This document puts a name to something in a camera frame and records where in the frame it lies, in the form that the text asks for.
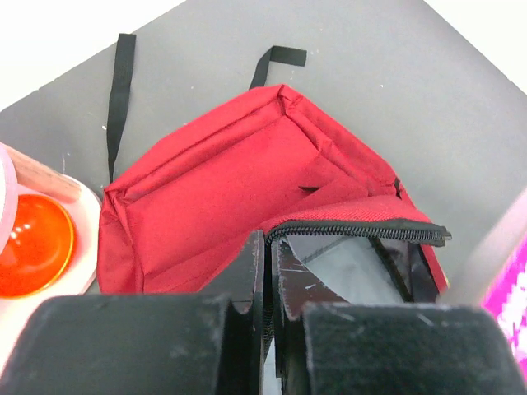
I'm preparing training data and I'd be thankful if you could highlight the purple treehouse book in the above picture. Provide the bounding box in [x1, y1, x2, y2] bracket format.
[482, 238, 526, 376]

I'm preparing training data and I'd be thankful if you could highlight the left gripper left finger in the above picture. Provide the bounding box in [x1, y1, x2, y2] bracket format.
[1, 231, 264, 394]

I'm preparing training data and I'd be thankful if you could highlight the red backpack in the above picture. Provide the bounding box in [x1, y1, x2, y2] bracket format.
[96, 45, 450, 301]

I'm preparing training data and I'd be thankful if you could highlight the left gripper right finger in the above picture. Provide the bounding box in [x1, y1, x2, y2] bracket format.
[270, 241, 521, 394]

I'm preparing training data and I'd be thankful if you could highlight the pink three-tier wooden shelf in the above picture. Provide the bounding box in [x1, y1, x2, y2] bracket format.
[0, 142, 103, 318]

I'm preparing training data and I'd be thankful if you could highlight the orange bowl lower shelf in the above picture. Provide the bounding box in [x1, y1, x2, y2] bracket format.
[1, 193, 77, 299]

